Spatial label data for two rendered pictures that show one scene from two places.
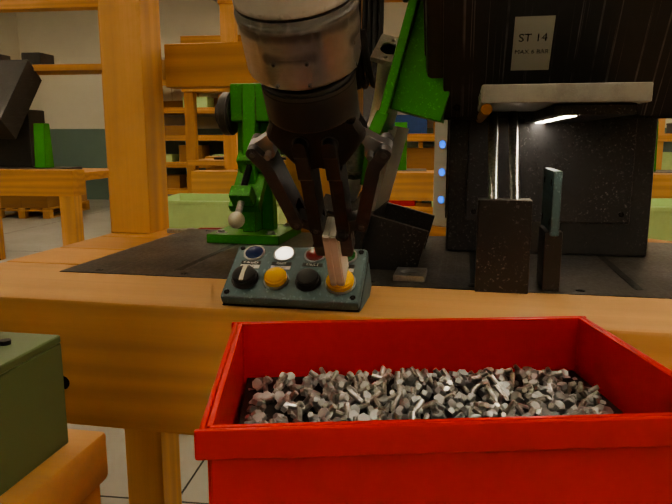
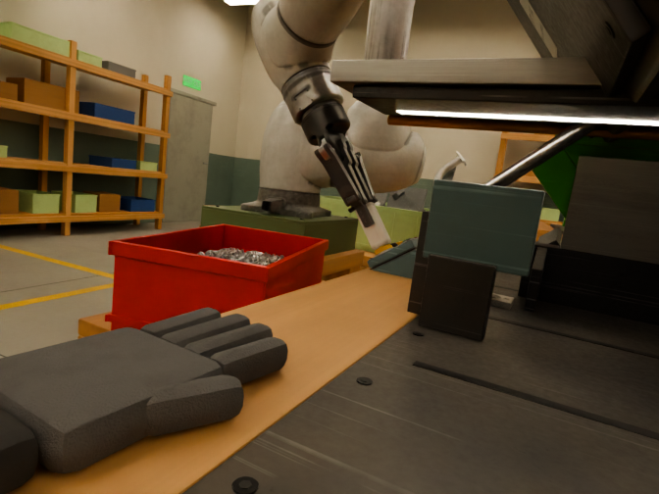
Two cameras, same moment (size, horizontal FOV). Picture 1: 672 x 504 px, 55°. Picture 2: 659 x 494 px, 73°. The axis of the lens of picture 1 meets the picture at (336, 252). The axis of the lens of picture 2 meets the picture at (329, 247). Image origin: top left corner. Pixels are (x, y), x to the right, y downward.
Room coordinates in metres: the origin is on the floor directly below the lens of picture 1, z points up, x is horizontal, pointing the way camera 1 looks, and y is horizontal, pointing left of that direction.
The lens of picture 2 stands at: (0.75, -0.69, 1.03)
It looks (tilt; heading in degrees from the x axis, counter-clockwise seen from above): 8 degrees down; 105
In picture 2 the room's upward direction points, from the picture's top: 7 degrees clockwise
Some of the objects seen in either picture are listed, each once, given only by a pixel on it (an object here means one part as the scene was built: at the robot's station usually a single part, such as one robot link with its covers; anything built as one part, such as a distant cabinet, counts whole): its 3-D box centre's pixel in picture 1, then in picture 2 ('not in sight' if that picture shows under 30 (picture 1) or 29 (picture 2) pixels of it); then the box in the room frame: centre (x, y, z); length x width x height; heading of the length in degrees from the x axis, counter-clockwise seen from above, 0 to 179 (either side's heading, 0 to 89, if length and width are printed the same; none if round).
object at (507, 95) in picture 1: (541, 108); (579, 104); (0.83, -0.26, 1.11); 0.39 x 0.16 x 0.03; 169
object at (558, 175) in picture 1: (549, 227); (474, 261); (0.77, -0.26, 0.97); 0.10 x 0.02 x 0.14; 169
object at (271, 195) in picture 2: not in sight; (285, 202); (0.34, 0.35, 0.96); 0.22 x 0.18 x 0.06; 89
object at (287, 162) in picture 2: not in sight; (298, 146); (0.35, 0.37, 1.10); 0.18 x 0.16 x 0.22; 13
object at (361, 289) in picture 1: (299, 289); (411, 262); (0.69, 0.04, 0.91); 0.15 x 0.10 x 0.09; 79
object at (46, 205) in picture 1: (43, 198); not in sight; (9.30, 4.26, 0.22); 1.20 x 0.81 x 0.44; 176
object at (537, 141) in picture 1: (541, 142); not in sight; (1.06, -0.34, 1.07); 0.30 x 0.18 x 0.34; 79
